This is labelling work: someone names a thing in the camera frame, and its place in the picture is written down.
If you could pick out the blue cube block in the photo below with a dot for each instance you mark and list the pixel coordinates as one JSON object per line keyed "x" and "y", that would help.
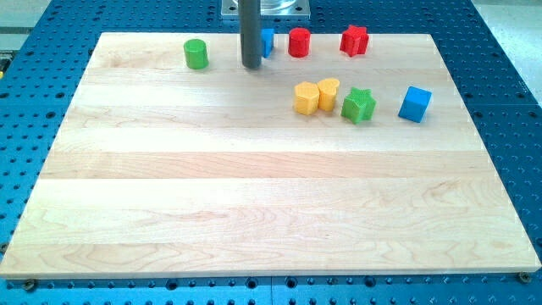
{"x": 415, "y": 104}

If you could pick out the yellow hexagon block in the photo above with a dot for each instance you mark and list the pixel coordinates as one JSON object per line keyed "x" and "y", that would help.
{"x": 306, "y": 98}

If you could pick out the yellow heart block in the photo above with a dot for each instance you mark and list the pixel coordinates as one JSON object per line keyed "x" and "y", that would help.
{"x": 328, "y": 90}

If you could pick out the green star block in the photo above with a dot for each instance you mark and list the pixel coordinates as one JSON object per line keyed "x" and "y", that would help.
{"x": 358, "y": 105}

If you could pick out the light wooden board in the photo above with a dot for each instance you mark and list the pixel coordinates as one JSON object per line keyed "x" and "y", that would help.
{"x": 163, "y": 171}

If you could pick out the red cylinder block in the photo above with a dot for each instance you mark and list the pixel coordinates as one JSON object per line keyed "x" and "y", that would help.
{"x": 299, "y": 42}

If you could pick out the blue block behind rod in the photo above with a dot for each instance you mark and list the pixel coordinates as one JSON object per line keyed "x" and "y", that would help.
{"x": 267, "y": 36}

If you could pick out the green cylinder block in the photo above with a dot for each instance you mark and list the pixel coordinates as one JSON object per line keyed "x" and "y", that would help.
{"x": 196, "y": 54}

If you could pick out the red star block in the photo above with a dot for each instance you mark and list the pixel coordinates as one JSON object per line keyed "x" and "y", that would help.
{"x": 354, "y": 40}

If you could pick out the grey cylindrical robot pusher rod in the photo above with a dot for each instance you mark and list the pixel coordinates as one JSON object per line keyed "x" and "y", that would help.
{"x": 249, "y": 12}

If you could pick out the left board clamp bolt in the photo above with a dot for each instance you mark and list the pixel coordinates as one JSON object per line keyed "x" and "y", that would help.
{"x": 29, "y": 285}

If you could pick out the board clamp bolt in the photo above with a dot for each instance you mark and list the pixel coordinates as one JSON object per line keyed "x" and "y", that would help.
{"x": 29, "y": 285}
{"x": 524, "y": 278}

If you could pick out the right board clamp bolt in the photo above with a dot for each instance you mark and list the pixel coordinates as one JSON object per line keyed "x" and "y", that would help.
{"x": 524, "y": 278}

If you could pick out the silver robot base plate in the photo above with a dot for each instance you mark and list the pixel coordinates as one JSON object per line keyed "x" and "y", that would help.
{"x": 270, "y": 9}

